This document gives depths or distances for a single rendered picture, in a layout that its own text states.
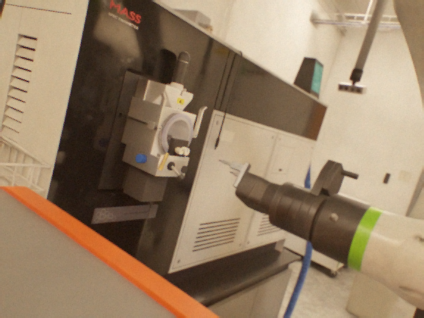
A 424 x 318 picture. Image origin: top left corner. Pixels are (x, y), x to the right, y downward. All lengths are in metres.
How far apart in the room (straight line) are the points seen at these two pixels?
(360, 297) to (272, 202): 2.78
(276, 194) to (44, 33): 0.50
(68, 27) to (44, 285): 0.51
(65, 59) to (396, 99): 4.06
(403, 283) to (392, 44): 4.25
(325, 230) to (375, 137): 3.95
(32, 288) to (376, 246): 0.38
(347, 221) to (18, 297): 0.39
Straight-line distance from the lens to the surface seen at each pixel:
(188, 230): 1.01
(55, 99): 0.68
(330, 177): 0.55
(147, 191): 0.73
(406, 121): 4.41
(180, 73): 0.73
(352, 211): 0.51
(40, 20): 0.77
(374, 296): 3.26
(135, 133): 0.72
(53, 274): 0.27
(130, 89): 0.74
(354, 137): 4.48
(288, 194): 0.54
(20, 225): 0.34
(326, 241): 0.51
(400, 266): 0.49
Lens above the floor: 1.26
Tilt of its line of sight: 8 degrees down
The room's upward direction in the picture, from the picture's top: 16 degrees clockwise
